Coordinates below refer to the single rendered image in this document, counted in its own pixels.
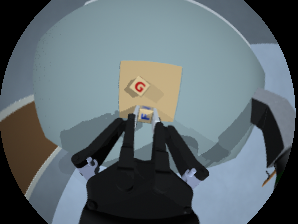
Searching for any tan square mat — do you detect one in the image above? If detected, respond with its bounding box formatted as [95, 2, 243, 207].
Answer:
[119, 61, 182, 122]

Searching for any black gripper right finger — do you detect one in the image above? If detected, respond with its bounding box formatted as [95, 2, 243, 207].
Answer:
[151, 108, 209, 194]

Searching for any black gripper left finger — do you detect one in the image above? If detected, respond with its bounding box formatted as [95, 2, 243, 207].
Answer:
[71, 105, 140, 192]

